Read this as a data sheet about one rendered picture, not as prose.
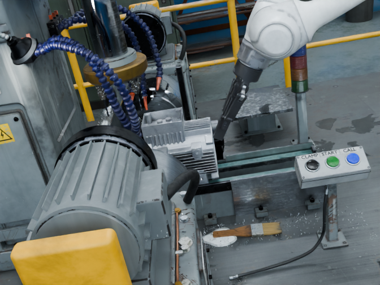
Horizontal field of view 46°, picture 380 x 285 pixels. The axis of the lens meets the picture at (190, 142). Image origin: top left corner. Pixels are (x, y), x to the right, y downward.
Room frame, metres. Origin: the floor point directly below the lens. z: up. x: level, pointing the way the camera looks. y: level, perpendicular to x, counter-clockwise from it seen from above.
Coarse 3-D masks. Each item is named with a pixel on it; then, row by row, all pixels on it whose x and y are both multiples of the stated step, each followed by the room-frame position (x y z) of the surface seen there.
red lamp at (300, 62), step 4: (304, 56) 1.47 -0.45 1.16; (292, 60) 1.47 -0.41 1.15; (296, 60) 1.46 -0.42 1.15; (300, 60) 1.46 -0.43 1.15; (304, 60) 1.46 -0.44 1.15; (292, 64) 1.48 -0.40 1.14; (296, 64) 1.46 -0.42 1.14; (300, 64) 1.46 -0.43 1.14; (304, 64) 1.46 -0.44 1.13; (292, 68) 1.48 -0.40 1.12; (296, 68) 1.47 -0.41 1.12; (300, 68) 1.46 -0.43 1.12
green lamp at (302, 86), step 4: (292, 80) 1.48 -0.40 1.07; (304, 80) 1.46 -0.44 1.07; (292, 84) 1.48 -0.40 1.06; (296, 84) 1.47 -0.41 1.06; (300, 84) 1.46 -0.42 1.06; (304, 84) 1.46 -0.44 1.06; (292, 88) 1.48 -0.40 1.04; (296, 88) 1.47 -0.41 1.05; (300, 88) 1.46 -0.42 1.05; (304, 88) 1.46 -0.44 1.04
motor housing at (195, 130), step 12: (192, 120) 1.24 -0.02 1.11; (204, 120) 1.22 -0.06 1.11; (192, 132) 1.18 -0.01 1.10; (204, 132) 1.17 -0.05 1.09; (168, 144) 1.17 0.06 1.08; (180, 144) 1.16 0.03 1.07; (204, 144) 1.15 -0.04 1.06; (180, 156) 1.13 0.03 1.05; (204, 156) 1.13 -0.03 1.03; (216, 156) 1.26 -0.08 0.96; (192, 168) 1.12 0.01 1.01; (204, 168) 1.13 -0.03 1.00; (216, 168) 1.12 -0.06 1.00
